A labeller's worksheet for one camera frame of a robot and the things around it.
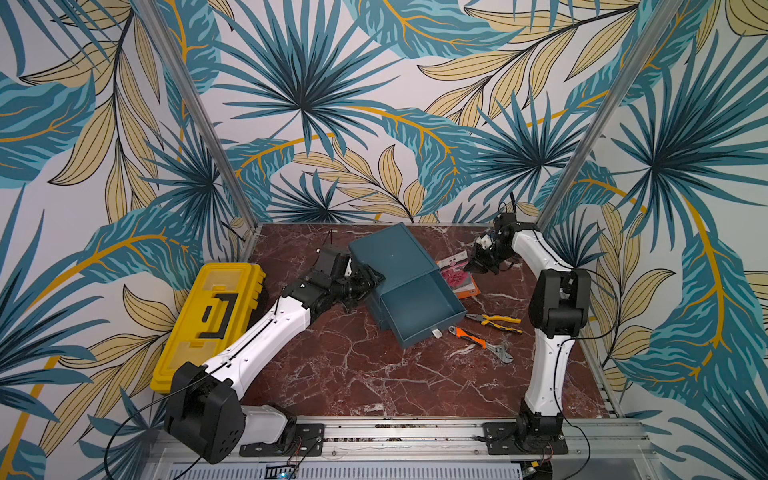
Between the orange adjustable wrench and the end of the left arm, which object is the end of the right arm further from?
the end of the left arm

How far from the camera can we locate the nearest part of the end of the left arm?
24.5 inches

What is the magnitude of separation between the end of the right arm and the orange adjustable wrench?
20cm

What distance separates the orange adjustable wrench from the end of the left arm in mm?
379

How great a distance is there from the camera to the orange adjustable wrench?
0.88 metres

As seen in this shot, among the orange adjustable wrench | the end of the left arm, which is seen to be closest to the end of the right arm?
the orange adjustable wrench

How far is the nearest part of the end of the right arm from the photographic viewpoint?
0.87 meters
